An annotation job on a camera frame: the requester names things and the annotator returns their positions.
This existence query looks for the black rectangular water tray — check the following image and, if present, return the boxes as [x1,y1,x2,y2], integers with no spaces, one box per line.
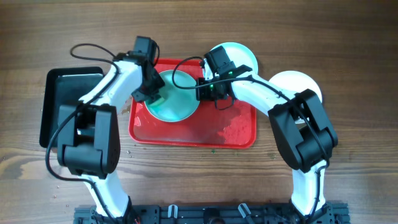
[39,67,104,148]

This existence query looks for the red plastic tray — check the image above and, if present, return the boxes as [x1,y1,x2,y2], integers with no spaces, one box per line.
[128,58,256,149]

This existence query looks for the right black cable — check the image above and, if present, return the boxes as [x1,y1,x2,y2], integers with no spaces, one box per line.
[171,55,330,218]

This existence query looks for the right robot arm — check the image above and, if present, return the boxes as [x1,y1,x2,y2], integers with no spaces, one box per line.
[195,65,338,219]

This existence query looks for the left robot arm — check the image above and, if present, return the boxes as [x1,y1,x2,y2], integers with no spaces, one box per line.
[50,51,164,222]

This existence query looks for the white plate green smear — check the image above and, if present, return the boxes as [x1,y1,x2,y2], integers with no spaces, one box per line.
[261,70,323,116]

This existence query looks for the black cable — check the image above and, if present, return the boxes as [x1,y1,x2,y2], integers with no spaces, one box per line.
[171,55,330,218]
[45,42,121,224]

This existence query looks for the left black cable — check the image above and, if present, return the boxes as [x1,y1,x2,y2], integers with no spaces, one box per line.
[45,42,121,224]

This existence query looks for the light blue plate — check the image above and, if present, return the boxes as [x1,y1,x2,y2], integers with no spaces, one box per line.
[145,70,200,123]
[212,42,259,75]

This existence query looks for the green scrubbing sponge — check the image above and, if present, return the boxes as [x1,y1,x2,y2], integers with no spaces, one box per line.
[149,96,165,107]

